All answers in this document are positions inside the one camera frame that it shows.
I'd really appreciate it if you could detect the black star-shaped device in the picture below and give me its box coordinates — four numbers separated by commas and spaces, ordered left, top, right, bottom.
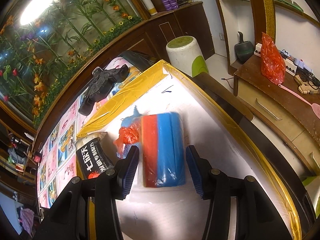
78, 64, 129, 116

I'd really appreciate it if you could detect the purple bottle right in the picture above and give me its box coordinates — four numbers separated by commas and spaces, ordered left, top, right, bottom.
168, 0, 178, 9

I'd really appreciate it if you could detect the white power strip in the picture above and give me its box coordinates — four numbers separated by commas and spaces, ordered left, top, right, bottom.
253, 42, 313, 77

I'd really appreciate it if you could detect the pink fly swatter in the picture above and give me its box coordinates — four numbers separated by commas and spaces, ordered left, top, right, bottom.
278, 83, 320, 119

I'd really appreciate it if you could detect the purple bottle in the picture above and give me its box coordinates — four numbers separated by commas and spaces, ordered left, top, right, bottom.
161, 0, 172, 11
168, 0, 178, 9

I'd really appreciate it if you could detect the dark wooden sideboard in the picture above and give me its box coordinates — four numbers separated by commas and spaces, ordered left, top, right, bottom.
33, 2, 215, 151

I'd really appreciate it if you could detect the yellow-rimmed white foam box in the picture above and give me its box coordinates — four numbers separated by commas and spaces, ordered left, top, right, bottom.
77, 60, 302, 239

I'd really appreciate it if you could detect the red plastic bag on cabinet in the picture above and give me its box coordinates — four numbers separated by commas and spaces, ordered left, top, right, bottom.
260, 33, 286, 85

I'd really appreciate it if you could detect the black snack packet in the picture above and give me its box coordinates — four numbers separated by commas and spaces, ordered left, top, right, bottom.
75, 132, 114, 179

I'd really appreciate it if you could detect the blue knitted item red bag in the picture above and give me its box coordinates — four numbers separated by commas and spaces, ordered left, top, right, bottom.
113, 106, 142, 159

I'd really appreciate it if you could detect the white green stool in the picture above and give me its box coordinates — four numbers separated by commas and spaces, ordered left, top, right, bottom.
166, 36, 209, 77

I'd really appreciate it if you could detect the wooden drawer cabinet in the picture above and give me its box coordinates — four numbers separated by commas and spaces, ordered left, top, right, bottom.
234, 55, 319, 175

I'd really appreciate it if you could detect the red blue sponge pack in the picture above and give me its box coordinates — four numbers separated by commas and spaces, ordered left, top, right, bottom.
140, 112, 185, 188

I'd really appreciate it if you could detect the purple bottle left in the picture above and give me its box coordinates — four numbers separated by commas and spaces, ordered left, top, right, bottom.
161, 0, 172, 11

